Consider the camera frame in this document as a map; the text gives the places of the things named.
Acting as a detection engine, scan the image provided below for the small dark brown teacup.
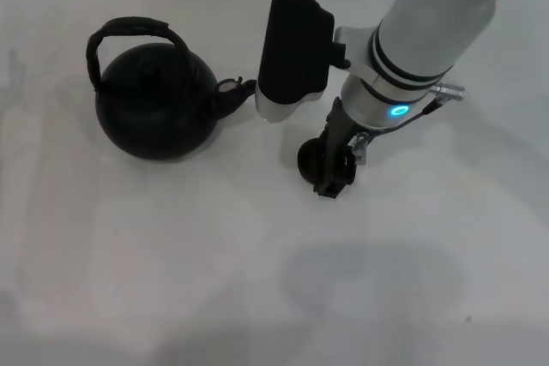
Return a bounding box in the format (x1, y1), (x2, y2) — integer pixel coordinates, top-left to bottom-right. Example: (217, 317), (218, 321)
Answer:
(297, 138), (332, 185)

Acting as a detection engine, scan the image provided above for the black round teapot with handle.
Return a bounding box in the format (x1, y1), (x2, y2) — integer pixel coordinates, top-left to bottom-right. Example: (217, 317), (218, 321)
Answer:
(86, 15), (258, 160)

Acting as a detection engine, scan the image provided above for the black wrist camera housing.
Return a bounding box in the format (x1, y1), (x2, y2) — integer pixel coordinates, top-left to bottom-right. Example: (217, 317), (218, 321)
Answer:
(254, 0), (347, 123)

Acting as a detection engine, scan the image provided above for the clear cable plug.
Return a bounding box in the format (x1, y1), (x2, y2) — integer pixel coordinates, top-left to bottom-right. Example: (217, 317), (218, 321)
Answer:
(350, 131), (371, 166)

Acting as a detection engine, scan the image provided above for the silver cable connector plug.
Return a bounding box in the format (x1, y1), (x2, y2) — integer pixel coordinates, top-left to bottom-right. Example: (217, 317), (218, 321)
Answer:
(430, 81), (468, 100)

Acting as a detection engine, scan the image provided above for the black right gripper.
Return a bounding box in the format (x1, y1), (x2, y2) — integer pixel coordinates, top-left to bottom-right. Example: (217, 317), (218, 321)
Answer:
(317, 98), (358, 201)

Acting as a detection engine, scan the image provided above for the black red wrist cable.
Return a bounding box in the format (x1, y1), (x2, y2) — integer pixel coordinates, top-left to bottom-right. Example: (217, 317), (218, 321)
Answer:
(362, 99), (443, 135)

